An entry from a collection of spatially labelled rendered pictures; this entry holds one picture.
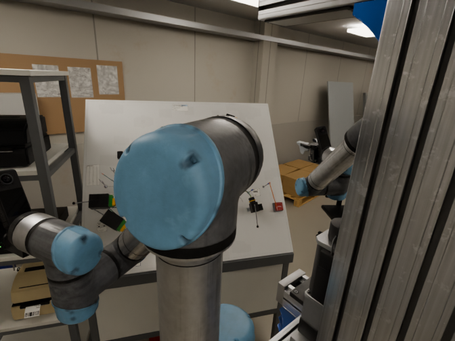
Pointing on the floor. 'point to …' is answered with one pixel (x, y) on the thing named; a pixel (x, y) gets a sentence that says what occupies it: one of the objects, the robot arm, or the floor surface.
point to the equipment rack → (72, 331)
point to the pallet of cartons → (296, 167)
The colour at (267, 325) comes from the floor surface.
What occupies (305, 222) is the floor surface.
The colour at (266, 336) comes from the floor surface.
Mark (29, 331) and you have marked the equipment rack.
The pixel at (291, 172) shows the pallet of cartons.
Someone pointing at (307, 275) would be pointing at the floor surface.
